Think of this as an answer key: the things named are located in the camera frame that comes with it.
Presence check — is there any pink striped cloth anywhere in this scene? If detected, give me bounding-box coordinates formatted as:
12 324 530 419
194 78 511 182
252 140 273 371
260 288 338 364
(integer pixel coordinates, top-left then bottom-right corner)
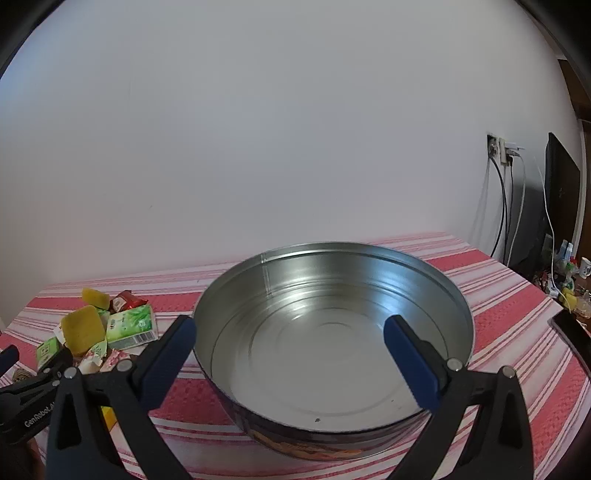
0 231 591 480

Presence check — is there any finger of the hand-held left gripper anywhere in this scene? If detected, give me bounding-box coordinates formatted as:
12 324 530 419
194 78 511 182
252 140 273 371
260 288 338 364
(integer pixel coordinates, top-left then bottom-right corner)
28 347 75 386
0 345 20 377

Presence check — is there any black cable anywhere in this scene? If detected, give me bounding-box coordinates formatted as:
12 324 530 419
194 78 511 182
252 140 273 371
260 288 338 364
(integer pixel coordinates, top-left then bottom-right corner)
489 157 511 261

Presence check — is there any thin white cable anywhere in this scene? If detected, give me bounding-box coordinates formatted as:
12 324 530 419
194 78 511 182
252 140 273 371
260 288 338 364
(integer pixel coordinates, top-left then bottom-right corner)
533 154 566 296

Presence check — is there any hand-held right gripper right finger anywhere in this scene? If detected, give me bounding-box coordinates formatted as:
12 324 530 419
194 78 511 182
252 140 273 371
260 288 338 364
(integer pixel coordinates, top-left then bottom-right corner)
383 315 539 480

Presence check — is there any small yellow sponge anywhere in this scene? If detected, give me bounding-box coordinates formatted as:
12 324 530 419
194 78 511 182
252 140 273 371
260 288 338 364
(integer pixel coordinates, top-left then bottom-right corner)
81 288 112 311

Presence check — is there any red sauce packet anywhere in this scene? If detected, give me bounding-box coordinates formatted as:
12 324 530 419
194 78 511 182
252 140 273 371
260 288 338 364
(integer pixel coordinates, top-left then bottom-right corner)
111 290 148 313

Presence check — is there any light green tissue pack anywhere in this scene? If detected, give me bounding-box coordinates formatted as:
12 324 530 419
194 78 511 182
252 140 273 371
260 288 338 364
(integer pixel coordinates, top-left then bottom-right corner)
36 337 63 370

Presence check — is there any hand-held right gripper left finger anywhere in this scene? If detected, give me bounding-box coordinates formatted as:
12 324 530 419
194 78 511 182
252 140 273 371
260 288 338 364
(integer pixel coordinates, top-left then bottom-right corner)
45 315 197 480

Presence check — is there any large metal bowl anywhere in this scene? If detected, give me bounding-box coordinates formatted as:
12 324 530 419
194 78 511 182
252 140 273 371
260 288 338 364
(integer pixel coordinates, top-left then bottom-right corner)
191 241 476 461

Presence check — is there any white candy packet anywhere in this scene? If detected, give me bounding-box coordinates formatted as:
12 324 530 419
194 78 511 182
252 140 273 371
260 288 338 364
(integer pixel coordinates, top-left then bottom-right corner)
76 339 109 374

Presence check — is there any grey cable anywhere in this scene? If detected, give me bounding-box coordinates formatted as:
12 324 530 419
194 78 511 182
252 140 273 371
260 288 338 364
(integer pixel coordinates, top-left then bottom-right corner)
508 154 528 267

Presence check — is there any black monitor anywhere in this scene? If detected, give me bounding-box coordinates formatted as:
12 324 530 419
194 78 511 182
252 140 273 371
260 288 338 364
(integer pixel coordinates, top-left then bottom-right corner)
508 132 581 278

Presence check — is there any pink white snack packet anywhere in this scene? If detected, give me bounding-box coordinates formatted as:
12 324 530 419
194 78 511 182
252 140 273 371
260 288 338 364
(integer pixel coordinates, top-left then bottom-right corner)
99 348 139 370

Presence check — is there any black phone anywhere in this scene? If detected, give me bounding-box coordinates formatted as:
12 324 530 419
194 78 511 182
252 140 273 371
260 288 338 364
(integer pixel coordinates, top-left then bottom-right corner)
548 310 591 370

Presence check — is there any brown wooden door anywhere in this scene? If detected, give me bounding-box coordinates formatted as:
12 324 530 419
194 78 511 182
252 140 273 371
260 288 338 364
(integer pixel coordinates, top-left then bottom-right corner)
558 58 591 121

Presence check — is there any large yellow sponge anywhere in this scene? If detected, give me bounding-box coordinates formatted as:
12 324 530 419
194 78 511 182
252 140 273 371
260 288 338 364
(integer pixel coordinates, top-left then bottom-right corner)
61 307 108 357

